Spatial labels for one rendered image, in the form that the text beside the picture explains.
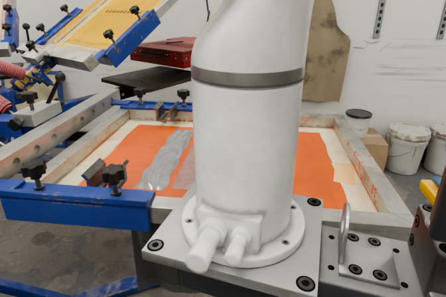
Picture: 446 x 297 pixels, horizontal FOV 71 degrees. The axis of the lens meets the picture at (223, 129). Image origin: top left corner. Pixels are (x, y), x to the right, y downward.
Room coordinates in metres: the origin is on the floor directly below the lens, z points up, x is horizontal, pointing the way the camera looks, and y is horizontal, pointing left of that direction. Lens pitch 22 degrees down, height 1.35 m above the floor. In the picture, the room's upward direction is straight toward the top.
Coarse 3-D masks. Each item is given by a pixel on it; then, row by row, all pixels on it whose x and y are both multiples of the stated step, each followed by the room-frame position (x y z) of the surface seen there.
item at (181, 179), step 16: (112, 160) 0.74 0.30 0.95; (144, 160) 0.74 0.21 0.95; (192, 160) 0.74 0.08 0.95; (128, 176) 0.66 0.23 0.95; (176, 176) 0.66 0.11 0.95; (192, 176) 0.66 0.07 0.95; (304, 176) 0.66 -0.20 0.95; (320, 176) 0.66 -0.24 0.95; (160, 192) 0.59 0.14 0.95; (176, 192) 0.59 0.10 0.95; (304, 192) 0.59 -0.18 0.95; (320, 192) 0.59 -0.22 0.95; (336, 192) 0.59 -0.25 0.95; (336, 208) 0.53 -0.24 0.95
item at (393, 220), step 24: (120, 120) 0.99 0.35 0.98; (192, 120) 1.03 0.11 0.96; (312, 120) 0.98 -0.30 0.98; (336, 120) 0.95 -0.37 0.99; (72, 144) 0.77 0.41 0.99; (96, 144) 0.82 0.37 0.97; (360, 144) 0.77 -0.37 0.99; (48, 168) 0.63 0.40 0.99; (72, 168) 0.70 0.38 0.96; (360, 168) 0.66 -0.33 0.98; (384, 192) 0.54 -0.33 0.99; (336, 216) 0.46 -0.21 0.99; (360, 216) 0.46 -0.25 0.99; (384, 216) 0.46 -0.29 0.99; (408, 216) 0.46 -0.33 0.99
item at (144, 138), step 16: (144, 128) 0.97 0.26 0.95; (160, 128) 0.97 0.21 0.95; (176, 128) 0.97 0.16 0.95; (192, 128) 0.97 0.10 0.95; (128, 144) 0.85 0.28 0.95; (144, 144) 0.85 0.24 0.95; (160, 144) 0.85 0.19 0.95; (192, 144) 0.85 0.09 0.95; (304, 144) 0.85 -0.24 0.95; (320, 144) 0.85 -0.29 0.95; (304, 160) 0.74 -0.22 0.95; (320, 160) 0.74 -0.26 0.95
